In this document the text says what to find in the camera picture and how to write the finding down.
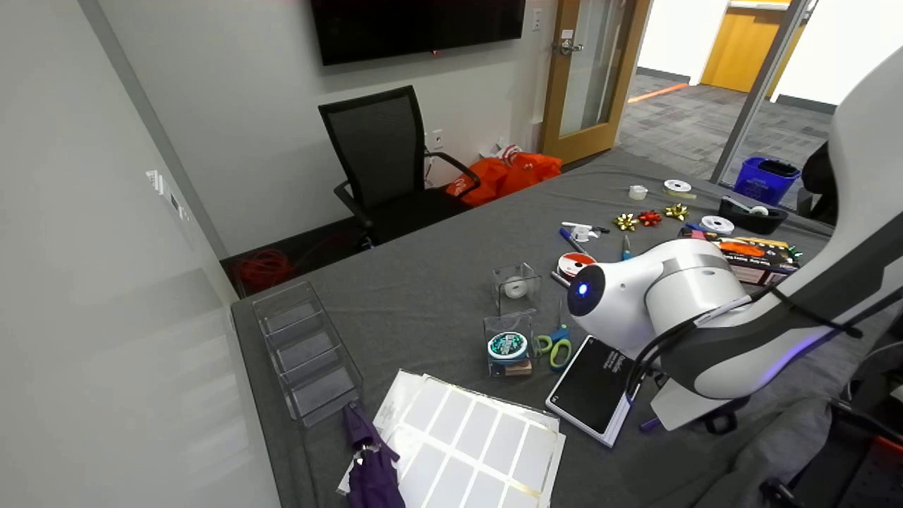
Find gray tablecloth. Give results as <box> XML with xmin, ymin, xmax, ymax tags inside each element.
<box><xmin>229</xmin><ymin>146</ymin><xmax>903</xmax><ymax>508</ymax></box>

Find orange bag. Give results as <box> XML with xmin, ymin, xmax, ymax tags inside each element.
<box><xmin>446</xmin><ymin>150</ymin><xmax>563</xmax><ymax>211</ymax></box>

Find teal round tin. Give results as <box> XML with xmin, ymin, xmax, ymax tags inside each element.
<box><xmin>483</xmin><ymin>328</ymin><xmax>536</xmax><ymax>381</ymax></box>

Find red ribbon spool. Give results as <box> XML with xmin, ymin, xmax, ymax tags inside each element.
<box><xmin>552</xmin><ymin>249</ymin><xmax>598</xmax><ymax>283</ymax></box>

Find black office chair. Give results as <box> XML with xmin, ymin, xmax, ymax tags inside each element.
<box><xmin>315</xmin><ymin>81</ymin><xmax>483</xmax><ymax>250</ymax></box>

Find white tape dispenser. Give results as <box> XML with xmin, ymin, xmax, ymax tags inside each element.
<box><xmin>558</xmin><ymin>218</ymin><xmax>611</xmax><ymax>249</ymax></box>

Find small green blue scissors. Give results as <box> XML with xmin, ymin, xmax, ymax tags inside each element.
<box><xmin>532</xmin><ymin>321</ymin><xmax>574</xmax><ymax>373</ymax></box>

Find clear plastic tray organizer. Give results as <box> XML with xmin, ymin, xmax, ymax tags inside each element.
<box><xmin>251</xmin><ymin>284</ymin><xmax>367</xmax><ymax>432</ymax></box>

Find red item on floor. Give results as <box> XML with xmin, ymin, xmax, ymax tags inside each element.
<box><xmin>230</xmin><ymin>244</ymin><xmax>302</xmax><ymax>297</ymax></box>

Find wooden door with glass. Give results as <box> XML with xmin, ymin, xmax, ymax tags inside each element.
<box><xmin>539</xmin><ymin>0</ymin><xmax>653</xmax><ymax>168</ymax></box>

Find black notebook with white edge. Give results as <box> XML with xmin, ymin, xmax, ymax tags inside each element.
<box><xmin>542</xmin><ymin>333</ymin><xmax>649</xmax><ymax>448</ymax></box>

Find white label sheets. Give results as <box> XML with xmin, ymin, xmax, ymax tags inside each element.
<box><xmin>373</xmin><ymin>367</ymin><xmax>570</xmax><ymax>508</ymax></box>

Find purple folded cloth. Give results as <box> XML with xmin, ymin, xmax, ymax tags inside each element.
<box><xmin>335</xmin><ymin>401</ymin><xmax>409</xmax><ymax>508</ymax></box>

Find black plastic tray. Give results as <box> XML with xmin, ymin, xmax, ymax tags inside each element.
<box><xmin>716</xmin><ymin>191</ymin><xmax>789</xmax><ymax>237</ymax></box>

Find black box of craft supplies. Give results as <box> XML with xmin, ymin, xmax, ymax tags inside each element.
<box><xmin>716</xmin><ymin>235</ymin><xmax>807</xmax><ymax>290</ymax></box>

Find blue bin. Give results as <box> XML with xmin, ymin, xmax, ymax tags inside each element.
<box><xmin>730</xmin><ymin>154</ymin><xmax>804</xmax><ymax>208</ymax></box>

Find yellow door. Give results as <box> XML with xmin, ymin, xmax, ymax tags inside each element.
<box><xmin>696</xmin><ymin>3</ymin><xmax>799</xmax><ymax>95</ymax></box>

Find person in black jacket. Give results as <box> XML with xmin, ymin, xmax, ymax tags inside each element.
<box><xmin>795</xmin><ymin>139</ymin><xmax>840</xmax><ymax>226</ymax></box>

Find black and red stand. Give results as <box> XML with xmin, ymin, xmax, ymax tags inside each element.
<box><xmin>758</xmin><ymin>398</ymin><xmax>903</xmax><ymax>508</ymax></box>

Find black wall television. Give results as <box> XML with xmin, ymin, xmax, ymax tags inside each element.
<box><xmin>306</xmin><ymin>0</ymin><xmax>526</xmax><ymax>67</ymax></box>

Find white wall switch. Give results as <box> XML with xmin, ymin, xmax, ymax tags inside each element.
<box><xmin>143</xmin><ymin>165</ymin><xmax>188</xmax><ymax>219</ymax></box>

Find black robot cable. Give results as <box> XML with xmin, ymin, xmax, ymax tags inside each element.
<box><xmin>642</xmin><ymin>280</ymin><xmax>903</xmax><ymax>383</ymax></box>

